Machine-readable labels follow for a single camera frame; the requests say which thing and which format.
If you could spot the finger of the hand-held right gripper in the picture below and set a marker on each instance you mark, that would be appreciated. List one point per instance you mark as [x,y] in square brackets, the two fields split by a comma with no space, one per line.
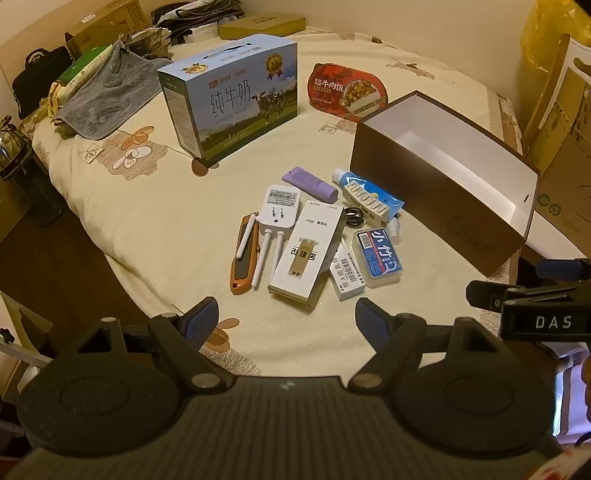
[556,270]
[485,293]

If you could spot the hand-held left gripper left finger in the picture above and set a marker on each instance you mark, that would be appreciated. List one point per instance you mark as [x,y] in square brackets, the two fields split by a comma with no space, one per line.
[203,319]

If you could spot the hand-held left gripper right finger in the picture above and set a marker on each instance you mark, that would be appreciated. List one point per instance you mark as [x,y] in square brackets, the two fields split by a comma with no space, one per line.
[369,319]

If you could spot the small white medicine box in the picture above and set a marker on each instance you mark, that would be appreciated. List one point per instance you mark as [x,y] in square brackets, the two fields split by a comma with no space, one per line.
[347,281]

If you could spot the orange utility knife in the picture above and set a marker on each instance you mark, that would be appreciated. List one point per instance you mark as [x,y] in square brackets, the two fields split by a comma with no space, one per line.
[240,277]

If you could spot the blue tissue packet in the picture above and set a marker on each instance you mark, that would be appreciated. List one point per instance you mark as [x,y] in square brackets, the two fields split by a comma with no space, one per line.
[376,256]

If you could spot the small white bottle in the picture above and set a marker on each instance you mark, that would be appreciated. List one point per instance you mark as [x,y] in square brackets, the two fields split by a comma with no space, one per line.
[393,230]

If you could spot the long white box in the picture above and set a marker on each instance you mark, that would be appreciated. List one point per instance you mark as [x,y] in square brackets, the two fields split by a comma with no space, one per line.
[307,249]

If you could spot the white clip strip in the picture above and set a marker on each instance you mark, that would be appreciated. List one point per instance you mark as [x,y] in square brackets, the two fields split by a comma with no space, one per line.
[364,201]

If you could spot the blue toothpaste tube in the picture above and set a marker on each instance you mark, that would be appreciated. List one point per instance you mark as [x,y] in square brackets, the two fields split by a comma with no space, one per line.
[393,201]

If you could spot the brown storage box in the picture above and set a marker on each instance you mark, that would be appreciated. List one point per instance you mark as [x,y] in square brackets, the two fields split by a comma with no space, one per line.
[415,184]

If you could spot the purple tube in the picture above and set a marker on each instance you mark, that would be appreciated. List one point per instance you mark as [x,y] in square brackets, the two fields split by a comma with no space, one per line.
[309,183]

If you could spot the white side table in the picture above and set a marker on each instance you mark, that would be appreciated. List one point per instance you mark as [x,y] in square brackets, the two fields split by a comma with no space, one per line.
[554,244]

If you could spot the large cardboard box green logos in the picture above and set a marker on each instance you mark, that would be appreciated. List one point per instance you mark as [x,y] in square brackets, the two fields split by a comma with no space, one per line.
[568,157]

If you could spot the white chair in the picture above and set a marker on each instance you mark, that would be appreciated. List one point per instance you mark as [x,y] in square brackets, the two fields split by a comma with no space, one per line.
[579,60]

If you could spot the blue milk carton box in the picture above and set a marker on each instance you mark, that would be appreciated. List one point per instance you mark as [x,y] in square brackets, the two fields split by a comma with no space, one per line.
[231,101]

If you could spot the red snack packet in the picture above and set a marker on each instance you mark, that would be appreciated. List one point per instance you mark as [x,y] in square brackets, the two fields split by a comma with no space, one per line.
[341,90]

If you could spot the yellow plastic bag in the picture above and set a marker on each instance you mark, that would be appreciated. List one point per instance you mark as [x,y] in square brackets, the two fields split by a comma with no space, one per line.
[545,27]

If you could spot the grey cloth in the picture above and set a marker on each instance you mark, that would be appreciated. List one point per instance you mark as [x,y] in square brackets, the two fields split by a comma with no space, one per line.
[106,97]

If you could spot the metal kettle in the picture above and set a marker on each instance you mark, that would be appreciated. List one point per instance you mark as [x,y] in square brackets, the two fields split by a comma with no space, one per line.
[14,147]

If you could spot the green and white box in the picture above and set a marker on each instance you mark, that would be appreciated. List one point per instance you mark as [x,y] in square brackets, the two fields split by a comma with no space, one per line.
[78,74]

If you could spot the dark printed carton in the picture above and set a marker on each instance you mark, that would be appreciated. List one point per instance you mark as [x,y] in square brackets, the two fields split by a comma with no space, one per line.
[147,41]

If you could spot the black bag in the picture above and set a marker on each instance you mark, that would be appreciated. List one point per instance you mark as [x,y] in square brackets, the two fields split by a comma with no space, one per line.
[37,74]

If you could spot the flat yellow box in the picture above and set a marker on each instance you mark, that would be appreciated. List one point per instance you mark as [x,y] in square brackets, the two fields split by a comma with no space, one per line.
[258,27]

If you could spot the brown cardboard box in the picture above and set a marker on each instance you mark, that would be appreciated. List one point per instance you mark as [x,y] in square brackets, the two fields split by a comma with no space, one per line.
[106,23]

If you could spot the white rack frame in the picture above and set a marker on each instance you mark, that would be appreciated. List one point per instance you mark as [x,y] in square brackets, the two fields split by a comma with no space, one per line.
[23,314]

